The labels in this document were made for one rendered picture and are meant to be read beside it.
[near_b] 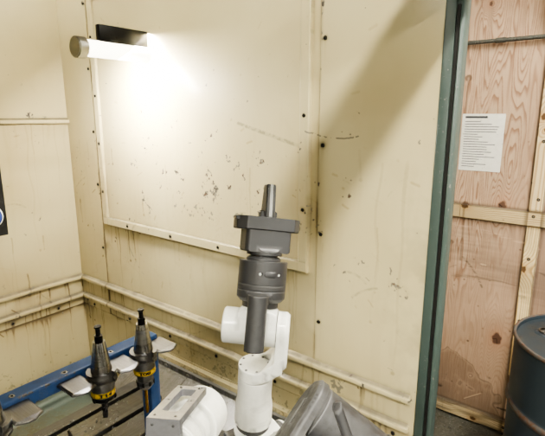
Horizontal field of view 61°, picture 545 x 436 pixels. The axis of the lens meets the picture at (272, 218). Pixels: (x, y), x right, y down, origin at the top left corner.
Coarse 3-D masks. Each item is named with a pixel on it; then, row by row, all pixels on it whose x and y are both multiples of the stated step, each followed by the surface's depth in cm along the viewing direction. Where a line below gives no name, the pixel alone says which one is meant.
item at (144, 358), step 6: (132, 348) 109; (156, 348) 109; (132, 354) 106; (144, 354) 106; (150, 354) 107; (156, 354) 108; (138, 360) 105; (144, 360) 106; (150, 360) 107; (156, 360) 108; (138, 366) 106
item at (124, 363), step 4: (116, 356) 107; (120, 356) 107; (124, 356) 107; (128, 356) 107; (112, 360) 105; (116, 360) 105; (120, 360) 105; (124, 360) 105; (128, 360) 105; (132, 360) 105; (116, 364) 104; (120, 364) 104; (124, 364) 104; (128, 364) 104; (132, 364) 104; (136, 364) 104; (120, 368) 102; (124, 368) 102; (128, 368) 102; (132, 368) 102; (120, 372) 101; (124, 372) 101
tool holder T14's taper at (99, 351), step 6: (102, 342) 98; (96, 348) 97; (102, 348) 98; (96, 354) 97; (102, 354) 98; (108, 354) 99; (96, 360) 97; (102, 360) 98; (108, 360) 99; (96, 366) 97; (102, 366) 98; (108, 366) 99; (96, 372) 98; (102, 372) 98; (108, 372) 99
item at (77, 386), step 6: (72, 378) 98; (78, 378) 98; (84, 378) 98; (60, 384) 96; (66, 384) 96; (72, 384) 96; (78, 384) 96; (84, 384) 96; (90, 384) 96; (66, 390) 94; (72, 390) 94; (78, 390) 94; (84, 390) 94; (90, 390) 94; (72, 396) 92
